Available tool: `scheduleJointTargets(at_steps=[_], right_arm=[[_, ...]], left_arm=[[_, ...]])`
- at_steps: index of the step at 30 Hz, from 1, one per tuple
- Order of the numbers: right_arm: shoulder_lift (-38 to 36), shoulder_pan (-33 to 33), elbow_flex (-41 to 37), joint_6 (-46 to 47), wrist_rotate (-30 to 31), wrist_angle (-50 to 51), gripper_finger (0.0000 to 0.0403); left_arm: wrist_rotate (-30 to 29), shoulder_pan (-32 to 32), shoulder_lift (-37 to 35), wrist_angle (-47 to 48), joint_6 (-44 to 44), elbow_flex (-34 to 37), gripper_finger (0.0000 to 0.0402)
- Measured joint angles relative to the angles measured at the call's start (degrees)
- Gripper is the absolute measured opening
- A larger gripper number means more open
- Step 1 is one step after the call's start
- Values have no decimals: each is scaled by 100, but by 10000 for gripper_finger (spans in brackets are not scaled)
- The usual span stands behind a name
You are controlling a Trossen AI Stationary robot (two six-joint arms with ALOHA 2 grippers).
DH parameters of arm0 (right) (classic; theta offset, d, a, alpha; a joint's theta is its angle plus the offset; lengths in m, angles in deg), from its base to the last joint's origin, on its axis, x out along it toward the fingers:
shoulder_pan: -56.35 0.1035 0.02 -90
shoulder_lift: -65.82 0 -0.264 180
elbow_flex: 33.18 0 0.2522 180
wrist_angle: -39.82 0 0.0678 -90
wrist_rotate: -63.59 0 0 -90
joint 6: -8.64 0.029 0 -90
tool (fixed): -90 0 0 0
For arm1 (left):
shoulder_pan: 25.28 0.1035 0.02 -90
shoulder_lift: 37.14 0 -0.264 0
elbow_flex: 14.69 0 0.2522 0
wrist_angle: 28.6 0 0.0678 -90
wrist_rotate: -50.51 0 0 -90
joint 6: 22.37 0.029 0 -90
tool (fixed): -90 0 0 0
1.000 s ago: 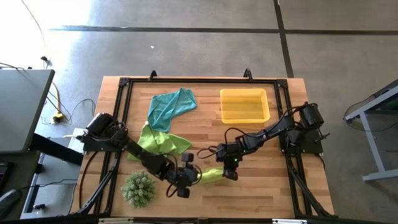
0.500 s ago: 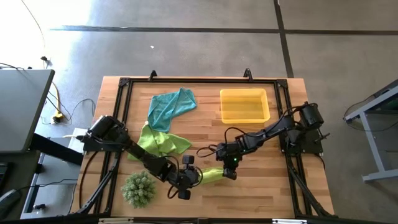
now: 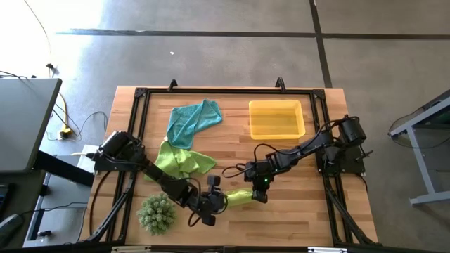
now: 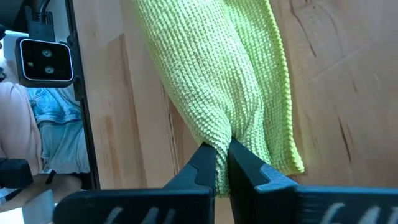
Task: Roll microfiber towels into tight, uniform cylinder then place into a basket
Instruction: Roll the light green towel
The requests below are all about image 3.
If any teal microfiber towel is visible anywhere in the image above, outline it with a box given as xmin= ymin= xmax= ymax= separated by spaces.
xmin=166 ymin=98 xmax=224 ymax=151

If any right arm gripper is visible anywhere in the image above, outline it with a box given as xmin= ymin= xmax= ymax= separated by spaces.
xmin=245 ymin=157 xmax=278 ymax=205

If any green microfiber towel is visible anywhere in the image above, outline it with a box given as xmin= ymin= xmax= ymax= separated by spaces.
xmin=143 ymin=138 xmax=218 ymax=182
xmin=224 ymin=188 xmax=255 ymax=208

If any grey desk top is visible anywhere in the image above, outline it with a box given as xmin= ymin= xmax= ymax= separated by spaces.
xmin=0 ymin=77 xmax=63 ymax=174

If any green artificial plant ball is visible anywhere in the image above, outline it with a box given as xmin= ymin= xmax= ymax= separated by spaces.
xmin=136 ymin=192 xmax=177 ymax=235

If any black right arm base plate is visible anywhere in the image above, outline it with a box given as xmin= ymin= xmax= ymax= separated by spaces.
xmin=316 ymin=143 xmax=366 ymax=175

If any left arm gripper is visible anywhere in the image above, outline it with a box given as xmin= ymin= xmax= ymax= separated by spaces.
xmin=191 ymin=174 xmax=228 ymax=227

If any black computer mouse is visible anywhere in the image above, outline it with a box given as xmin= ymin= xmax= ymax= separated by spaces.
xmin=0 ymin=213 xmax=23 ymax=240

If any black desk leg beam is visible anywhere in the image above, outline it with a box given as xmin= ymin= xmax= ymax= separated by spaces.
xmin=33 ymin=150 xmax=96 ymax=188

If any grey metal frame desk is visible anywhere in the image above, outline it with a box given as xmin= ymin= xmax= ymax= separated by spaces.
xmin=388 ymin=89 xmax=450 ymax=207

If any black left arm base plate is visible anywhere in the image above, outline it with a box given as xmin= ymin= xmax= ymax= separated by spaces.
xmin=91 ymin=143 xmax=146 ymax=173

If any yellow plastic basket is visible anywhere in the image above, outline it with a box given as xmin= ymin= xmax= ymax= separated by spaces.
xmin=248 ymin=99 xmax=307 ymax=141

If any black aluminium table frame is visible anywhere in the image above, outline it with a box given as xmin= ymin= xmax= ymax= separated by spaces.
xmin=81 ymin=86 xmax=380 ymax=247

